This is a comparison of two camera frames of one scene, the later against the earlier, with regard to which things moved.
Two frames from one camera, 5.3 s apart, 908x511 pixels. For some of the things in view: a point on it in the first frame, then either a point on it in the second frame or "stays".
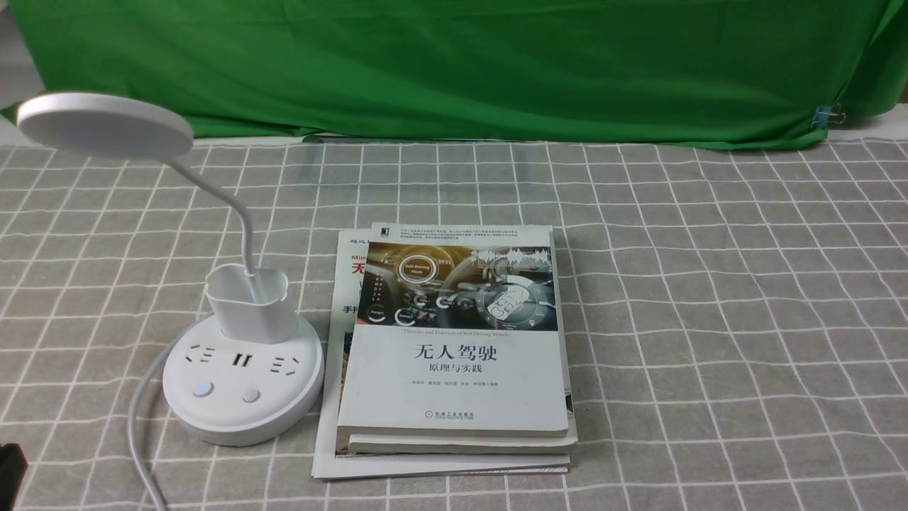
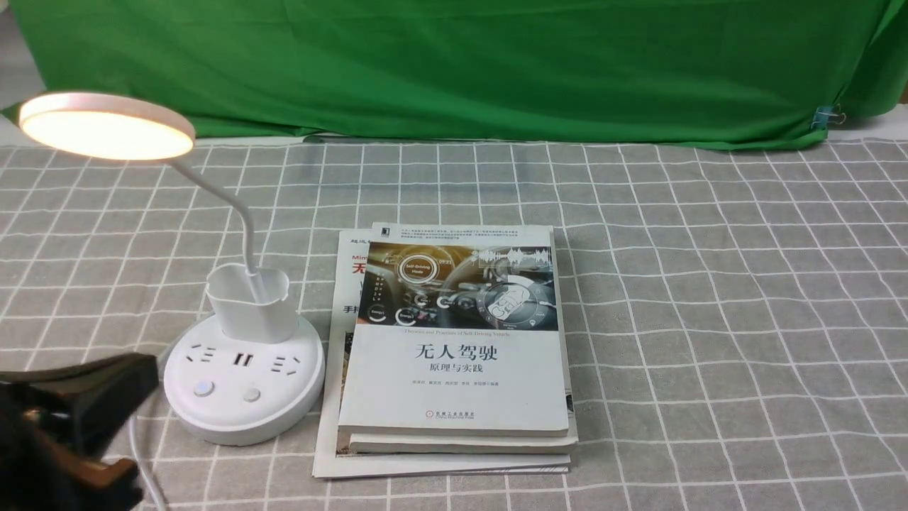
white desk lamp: [247, 375] stays
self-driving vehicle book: [455, 345] stays
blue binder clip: [826, 114] stays
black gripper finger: [13, 466] → [90, 399]
